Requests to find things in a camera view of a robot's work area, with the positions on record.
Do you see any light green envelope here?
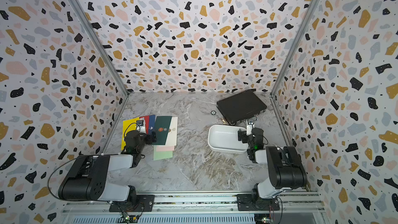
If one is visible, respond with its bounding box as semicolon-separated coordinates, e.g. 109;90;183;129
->
153;148;173;161

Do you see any dark green envelope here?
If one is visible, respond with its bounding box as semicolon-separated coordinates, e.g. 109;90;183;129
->
153;116;172;145

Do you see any cream envelope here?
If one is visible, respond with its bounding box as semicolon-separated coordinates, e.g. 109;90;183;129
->
165;117;178;146

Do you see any white storage box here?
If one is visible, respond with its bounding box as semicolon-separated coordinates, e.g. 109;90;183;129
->
207;124;248;154

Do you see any pink envelope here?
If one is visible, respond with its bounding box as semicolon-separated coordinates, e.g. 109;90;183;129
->
154;145;175;152

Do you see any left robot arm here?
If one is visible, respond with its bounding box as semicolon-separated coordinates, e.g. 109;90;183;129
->
58;119;153;205

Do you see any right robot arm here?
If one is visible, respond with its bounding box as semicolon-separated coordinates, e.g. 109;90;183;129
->
237;119;307;211

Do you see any blue envelope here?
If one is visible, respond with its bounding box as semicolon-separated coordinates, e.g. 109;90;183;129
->
148;115;156;134

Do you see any red envelope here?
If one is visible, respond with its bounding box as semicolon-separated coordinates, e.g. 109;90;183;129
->
140;116;150;129

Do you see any yellow envelope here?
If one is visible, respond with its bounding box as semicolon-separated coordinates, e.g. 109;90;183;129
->
121;117;141;150

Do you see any black case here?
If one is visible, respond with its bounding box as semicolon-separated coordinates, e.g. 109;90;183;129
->
216;90;267;125

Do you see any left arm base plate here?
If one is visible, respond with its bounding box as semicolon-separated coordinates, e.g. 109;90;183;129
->
109;195;155;213

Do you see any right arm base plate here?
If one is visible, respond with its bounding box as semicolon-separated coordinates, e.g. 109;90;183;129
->
236;194;280;211

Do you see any aluminium rail frame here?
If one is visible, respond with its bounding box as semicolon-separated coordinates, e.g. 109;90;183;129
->
60;189;327;224

